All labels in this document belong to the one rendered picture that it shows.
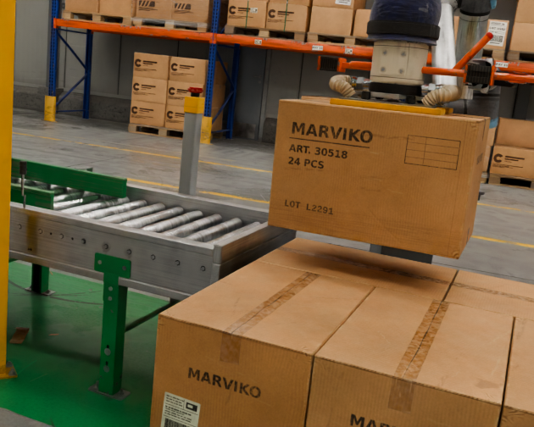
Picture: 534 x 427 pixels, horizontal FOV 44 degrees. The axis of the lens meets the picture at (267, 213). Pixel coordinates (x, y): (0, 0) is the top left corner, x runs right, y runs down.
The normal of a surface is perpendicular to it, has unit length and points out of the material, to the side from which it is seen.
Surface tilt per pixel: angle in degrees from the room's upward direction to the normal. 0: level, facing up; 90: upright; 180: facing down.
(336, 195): 90
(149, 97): 95
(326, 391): 90
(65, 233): 90
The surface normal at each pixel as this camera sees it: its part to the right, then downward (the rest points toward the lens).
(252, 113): -0.30, 0.17
